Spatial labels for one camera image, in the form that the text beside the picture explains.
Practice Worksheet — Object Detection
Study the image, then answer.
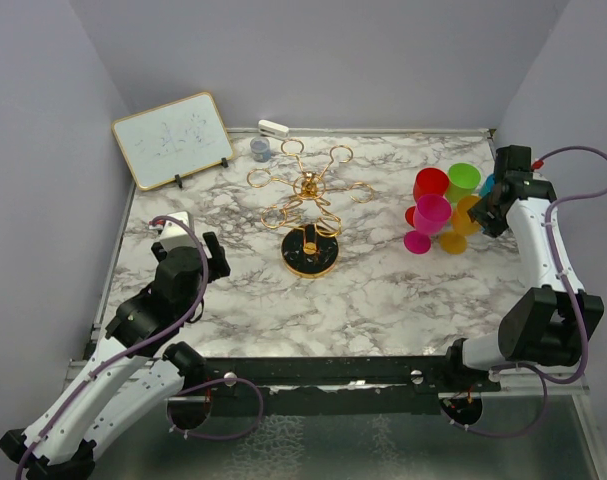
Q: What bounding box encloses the green wine glass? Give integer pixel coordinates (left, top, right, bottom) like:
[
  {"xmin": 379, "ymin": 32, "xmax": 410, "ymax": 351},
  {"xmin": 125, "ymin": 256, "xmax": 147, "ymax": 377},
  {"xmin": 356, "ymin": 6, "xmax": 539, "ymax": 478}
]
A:
[{"xmin": 445, "ymin": 163, "xmax": 481, "ymax": 204}]

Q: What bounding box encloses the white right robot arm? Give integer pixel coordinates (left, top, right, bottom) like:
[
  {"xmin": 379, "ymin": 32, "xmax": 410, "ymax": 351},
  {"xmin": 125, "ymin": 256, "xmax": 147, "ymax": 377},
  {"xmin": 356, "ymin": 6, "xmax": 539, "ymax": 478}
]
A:
[{"xmin": 442, "ymin": 145, "xmax": 604, "ymax": 391}]

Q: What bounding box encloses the gold framed whiteboard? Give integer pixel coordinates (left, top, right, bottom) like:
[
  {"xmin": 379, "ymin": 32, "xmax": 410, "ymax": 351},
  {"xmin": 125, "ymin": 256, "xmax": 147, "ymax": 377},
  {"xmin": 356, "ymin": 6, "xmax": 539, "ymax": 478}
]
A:
[{"xmin": 111, "ymin": 92, "xmax": 235, "ymax": 191}]

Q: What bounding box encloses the white eraser block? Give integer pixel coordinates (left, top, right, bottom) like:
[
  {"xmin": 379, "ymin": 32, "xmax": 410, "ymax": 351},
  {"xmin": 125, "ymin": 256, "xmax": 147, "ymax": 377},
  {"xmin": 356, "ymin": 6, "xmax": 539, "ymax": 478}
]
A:
[{"xmin": 257, "ymin": 119, "xmax": 290, "ymax": 140}]

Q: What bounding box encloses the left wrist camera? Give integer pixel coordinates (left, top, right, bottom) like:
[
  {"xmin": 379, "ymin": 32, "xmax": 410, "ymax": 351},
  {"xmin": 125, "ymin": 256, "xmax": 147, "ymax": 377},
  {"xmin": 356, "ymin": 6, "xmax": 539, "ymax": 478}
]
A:
[{"xmin": 148, "ymin": 211, "xmax": 194, "ymax": 252}]

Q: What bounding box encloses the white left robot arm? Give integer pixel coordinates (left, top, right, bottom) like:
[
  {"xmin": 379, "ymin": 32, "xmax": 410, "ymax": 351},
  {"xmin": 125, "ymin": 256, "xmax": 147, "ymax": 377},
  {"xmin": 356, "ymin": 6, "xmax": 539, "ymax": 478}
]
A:
[{"xmin": 0, "ymin": 232, "xmax": 230, "ymax": 479}]

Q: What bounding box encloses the gold wine glass rack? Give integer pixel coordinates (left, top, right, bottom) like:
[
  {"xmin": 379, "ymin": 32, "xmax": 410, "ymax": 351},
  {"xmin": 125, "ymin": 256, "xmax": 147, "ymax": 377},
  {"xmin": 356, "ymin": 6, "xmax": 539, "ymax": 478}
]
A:
[{"xmin": 246, "ymin": 138, "xmax": 375, "ymax": 279}]

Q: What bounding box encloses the pink wine glass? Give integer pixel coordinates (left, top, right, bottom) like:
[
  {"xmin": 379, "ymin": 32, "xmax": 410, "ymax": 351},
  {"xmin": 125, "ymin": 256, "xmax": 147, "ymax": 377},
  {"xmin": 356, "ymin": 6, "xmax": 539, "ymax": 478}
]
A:
[{"xmin": 404, "ymin": 194, "xmax": 452, "ymax": 255}]

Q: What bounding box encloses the small clear plastic jar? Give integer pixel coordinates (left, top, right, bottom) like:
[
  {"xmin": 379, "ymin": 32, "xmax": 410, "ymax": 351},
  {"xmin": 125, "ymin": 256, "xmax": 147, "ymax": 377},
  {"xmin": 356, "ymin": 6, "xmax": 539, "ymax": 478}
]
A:
[{"xmin": 250, "ymin": 137, "xmax": 272, "ymax": 163}]

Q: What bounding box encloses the blue wine glass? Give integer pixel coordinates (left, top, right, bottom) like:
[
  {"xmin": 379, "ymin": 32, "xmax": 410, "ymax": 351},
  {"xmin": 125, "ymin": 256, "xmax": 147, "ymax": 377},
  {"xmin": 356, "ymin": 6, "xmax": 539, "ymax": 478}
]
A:
[{"xmin": 479, "ymin": 174, "xmax": 495, "ymax": 197}]

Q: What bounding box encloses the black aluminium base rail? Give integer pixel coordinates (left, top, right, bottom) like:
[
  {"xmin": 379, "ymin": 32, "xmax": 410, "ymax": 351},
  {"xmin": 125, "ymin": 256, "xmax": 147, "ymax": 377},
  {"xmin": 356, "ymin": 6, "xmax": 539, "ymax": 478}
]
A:
[{"xmin": 65, "ymin": 324, "xmax": 589, "ymax": 416}]

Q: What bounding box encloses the red wine glass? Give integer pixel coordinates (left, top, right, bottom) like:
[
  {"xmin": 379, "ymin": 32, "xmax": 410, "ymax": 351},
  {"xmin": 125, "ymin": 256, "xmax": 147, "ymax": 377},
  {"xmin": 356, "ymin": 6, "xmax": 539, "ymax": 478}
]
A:
[{"xmin": 413, "ymin": 167, "xmax": 450, "ymax": 201}]

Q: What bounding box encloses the orange wine glass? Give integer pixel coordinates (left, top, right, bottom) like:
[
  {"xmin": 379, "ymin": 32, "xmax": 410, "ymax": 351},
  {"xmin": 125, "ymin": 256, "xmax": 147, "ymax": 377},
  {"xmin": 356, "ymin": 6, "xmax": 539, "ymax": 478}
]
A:
[{"xmin": 439, "ymin": 195, "xmax": 481, "ymax": 255}]

